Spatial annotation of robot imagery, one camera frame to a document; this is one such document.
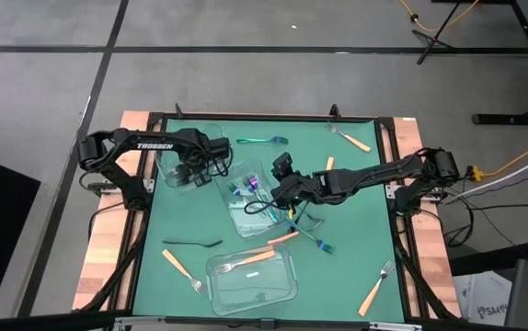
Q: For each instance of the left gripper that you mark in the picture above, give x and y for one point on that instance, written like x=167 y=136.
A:
x=197 y=154

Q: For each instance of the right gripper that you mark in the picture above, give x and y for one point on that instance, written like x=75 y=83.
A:
x=298 y=188

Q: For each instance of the purple-headed iridescent fork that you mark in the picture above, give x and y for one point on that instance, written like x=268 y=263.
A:
x=251 y=181

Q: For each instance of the teal iridescent fork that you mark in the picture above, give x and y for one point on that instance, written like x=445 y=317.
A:
x=255 y=140

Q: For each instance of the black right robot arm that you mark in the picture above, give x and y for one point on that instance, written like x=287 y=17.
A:
x=374 y=177

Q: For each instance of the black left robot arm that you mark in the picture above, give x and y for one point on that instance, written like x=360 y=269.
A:
x=126 y=140

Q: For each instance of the clear plastic bin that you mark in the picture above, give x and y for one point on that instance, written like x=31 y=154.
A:
x=264 y=294
x=245 y=227
x=165 y=170

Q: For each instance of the green table mat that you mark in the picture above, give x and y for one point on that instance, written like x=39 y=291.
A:
x=337 y=294

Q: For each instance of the black tripod stand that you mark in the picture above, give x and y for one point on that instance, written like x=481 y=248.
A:
x=432 y=39

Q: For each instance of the white cardboard box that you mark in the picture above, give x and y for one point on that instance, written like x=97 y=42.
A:
x=485 y=299

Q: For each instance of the black table frame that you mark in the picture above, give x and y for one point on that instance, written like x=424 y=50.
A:
x=199 y=116

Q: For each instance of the black rig frame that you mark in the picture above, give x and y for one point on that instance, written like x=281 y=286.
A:
x=209 y=322

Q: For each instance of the black desk frame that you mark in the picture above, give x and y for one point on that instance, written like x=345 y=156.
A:
x=512 y=118

